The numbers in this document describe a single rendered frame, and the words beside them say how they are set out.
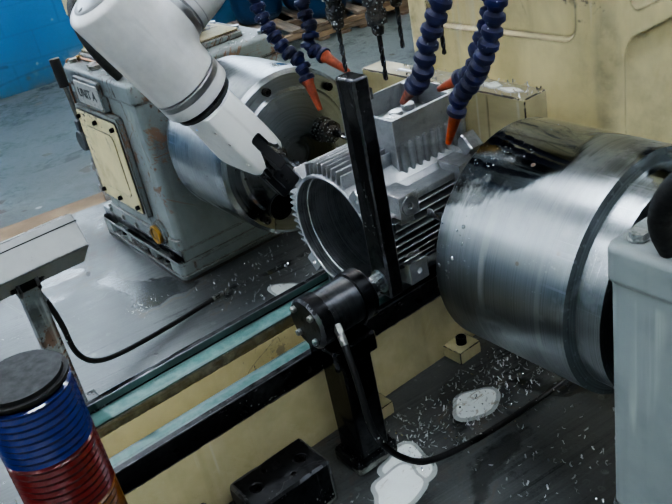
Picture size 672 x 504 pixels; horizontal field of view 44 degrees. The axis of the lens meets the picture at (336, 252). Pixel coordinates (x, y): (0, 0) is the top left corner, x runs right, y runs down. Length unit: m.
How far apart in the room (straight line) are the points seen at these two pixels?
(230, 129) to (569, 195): 0.38
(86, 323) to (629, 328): 0.98
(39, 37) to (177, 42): 5.64
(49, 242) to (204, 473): 0.36
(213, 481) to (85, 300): 0.62
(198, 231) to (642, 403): 0.90
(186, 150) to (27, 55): 5.29
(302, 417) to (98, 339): 0.49
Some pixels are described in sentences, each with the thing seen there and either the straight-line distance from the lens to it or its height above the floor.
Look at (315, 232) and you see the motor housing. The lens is 1.11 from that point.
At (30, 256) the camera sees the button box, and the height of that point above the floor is 1.06.
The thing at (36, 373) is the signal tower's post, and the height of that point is 1.22.
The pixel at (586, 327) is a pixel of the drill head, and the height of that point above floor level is 1.05.
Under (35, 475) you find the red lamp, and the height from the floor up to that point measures 1.16.
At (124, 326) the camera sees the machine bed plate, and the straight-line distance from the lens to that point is 1.41.
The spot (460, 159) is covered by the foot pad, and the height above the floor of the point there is 1.07.
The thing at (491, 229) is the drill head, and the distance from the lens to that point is 0.80.
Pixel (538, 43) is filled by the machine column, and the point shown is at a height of 1.17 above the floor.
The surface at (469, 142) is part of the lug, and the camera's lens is 1.06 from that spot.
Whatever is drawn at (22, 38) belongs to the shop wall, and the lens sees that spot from 6.51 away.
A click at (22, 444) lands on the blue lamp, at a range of 0.55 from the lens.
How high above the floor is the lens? 1.50
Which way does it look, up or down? 29 degrees down
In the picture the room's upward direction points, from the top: 12 degrees counter-clockwise
